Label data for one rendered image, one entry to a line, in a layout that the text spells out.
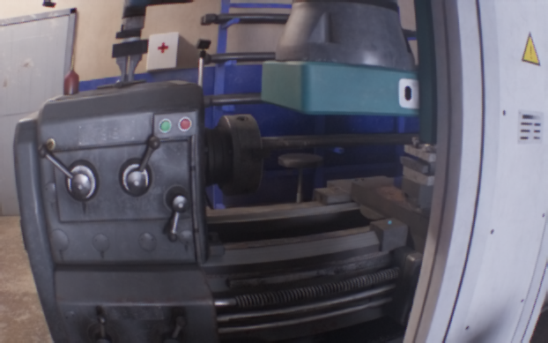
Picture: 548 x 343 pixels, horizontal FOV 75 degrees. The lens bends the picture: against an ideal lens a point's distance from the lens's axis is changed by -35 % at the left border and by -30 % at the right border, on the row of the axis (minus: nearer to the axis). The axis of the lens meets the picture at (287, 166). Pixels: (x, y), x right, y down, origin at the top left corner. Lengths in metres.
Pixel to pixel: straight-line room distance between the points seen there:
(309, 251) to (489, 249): 0.97
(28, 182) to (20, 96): 3.34
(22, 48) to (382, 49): 4.29
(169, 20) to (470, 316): 4.21
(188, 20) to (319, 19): 4.05
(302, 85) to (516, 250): 0.42
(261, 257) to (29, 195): 0.80
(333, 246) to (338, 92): 1.05
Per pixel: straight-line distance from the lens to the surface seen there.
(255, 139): 1.50
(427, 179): 1.53
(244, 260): 1.45
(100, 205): 1.29
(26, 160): 1.31
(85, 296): 1.30
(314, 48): 0.56
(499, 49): 0.60
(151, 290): 1.31
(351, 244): 1.58
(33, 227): 1.37
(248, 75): 4.73
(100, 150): 1.26
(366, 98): 0.57
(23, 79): 4.62
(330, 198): 1.97
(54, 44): 4.56
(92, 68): 4.53
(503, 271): 0.71
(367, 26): 0.57
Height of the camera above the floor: 1.40
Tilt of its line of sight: 12 degrees down
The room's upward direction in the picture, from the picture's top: 1 degrees clockwise
